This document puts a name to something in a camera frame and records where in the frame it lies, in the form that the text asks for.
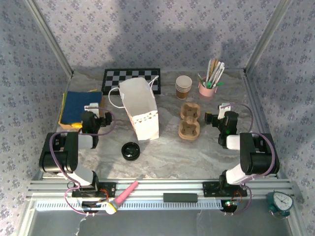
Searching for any white animal print paper bag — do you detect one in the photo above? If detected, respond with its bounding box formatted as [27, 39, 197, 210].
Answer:
[108, 75, 160, 145]

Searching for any pink straw holder cup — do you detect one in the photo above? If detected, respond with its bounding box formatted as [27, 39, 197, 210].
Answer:
[198, 82, 219, 101]

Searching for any black plastic cup lid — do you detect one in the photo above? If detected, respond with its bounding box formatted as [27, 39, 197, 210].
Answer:
[121, 142, 142, 162]

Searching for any white wrapped straw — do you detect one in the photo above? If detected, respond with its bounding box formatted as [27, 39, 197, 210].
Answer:
[213, 61, 226, 86]
[210, 61, 222, 84]
[206, 59, 213, 83]

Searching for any wooden stirrer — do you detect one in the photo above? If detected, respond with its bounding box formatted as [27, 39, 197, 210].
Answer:
[212, 58, 220, 79]

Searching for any black white chessboard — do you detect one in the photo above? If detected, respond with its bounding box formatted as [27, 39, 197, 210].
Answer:
[101, 68, 162, 96]

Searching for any controller circuit board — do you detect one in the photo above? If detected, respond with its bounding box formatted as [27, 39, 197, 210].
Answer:
[220, 199, 241, 212]
[82, 200, 109, 213]

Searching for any black rectangular block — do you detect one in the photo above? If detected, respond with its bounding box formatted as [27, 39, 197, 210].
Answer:
[163, 193, 198, 204]

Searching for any teal analog clock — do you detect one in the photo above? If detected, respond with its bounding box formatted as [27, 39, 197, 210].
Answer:
[266, 190, 294, 219]

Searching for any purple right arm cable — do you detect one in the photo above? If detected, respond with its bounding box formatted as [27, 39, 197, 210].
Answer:
[222, 103, 280, 216]

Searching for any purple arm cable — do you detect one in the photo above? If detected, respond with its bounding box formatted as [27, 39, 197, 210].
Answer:
[49, 105, 117, 216]
[222, 103, 280, 216]

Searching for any aluminium side rail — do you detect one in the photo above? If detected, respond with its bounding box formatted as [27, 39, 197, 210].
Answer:
[36, 72, 74, 181]
[242, 70, 282, 178]

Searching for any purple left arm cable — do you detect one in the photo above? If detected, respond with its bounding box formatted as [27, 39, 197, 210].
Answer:
[49, 105, 117, 216]

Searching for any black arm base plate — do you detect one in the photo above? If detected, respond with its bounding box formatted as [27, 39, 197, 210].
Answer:
[202, 181, 248, 197]
[71, 181, 117, 199]

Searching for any pink handled tool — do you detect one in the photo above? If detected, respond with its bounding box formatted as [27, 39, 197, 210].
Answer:
[104, 175, 146, 215]

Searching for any aluminium extrusion rail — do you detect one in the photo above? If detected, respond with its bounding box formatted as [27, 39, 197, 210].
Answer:
[26, 178, 296, 200]

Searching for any white slotted cable duct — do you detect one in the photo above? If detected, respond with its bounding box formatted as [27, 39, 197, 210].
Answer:
[35, 199, 223, 211]

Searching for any aluminium frame post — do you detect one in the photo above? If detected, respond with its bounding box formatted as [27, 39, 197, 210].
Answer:
[244, 0, 294, 74]
[24, 0, 74, 77]

